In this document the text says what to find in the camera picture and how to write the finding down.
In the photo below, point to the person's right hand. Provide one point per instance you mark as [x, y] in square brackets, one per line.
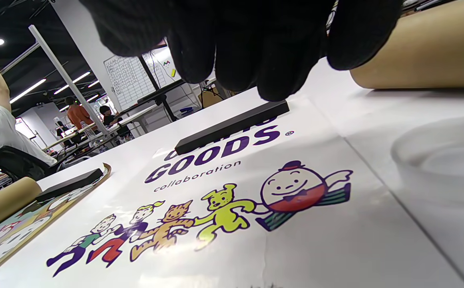
[235, 40]

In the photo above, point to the brown cardboard mailing tube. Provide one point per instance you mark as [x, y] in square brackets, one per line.
[435, 52]
[4, 204]

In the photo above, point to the black bar weight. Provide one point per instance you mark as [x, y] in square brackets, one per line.
[232, 128]
[72, 184]

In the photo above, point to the white poster purple lettering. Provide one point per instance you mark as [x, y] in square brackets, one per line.
[335, 248]

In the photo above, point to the white plastic tube end cap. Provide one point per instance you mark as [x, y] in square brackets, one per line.
[447, 168]

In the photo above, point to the colourful cartoon animal poster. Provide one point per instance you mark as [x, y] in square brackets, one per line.
[16, 232]

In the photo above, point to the brown cardboard box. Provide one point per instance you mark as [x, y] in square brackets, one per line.
[212, 98]

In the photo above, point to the black monitor stand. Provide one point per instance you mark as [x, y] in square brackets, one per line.
[158, 96]

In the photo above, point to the whiteboard with grid chart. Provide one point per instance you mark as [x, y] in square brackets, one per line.
[128, 80]

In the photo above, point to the long white background table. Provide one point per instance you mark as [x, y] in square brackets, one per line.
[136, 116]

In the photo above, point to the white metal pole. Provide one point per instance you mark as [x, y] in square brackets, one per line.
[68, 80]

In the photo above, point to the row of ceiling light strips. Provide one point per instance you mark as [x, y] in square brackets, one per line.
[28, 90]

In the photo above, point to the black mesh office chair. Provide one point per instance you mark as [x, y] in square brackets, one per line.
[16, 162]

